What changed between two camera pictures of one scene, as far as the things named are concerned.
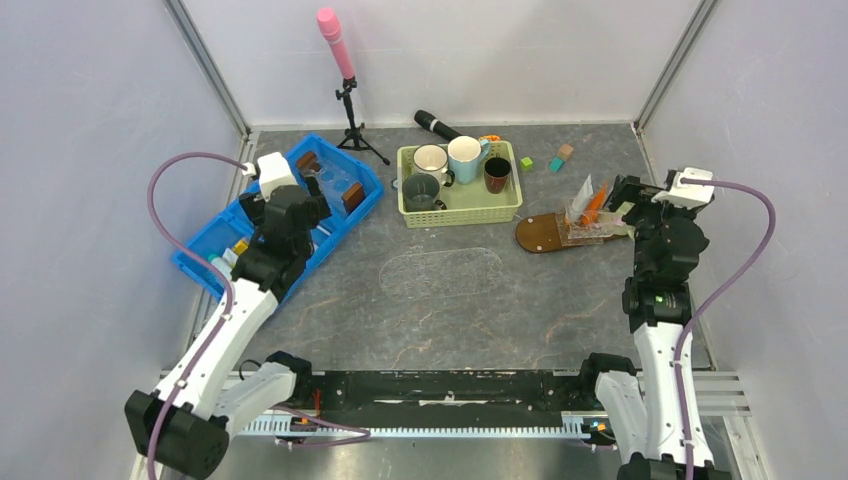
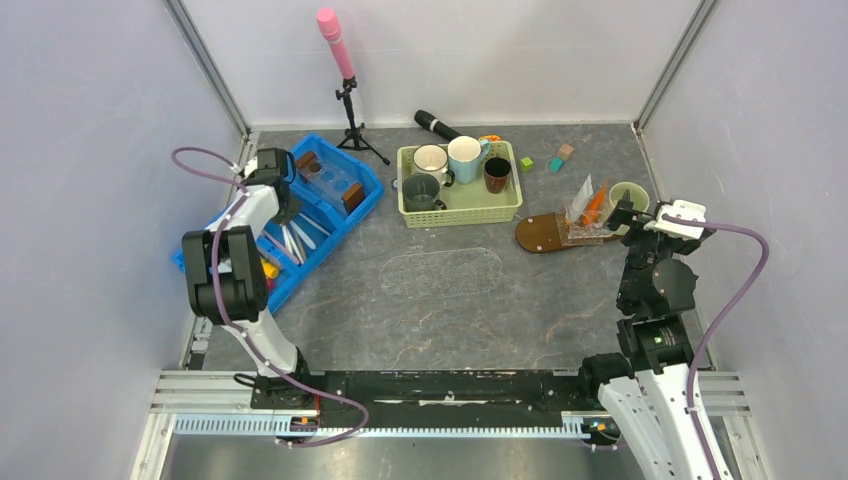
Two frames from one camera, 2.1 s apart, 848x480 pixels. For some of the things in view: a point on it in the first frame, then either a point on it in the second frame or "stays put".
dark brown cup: (496, 174) stays put
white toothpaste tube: (582, 199) stays put
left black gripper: (253, 206) → (290, 213)
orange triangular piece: (596, 205) stays put
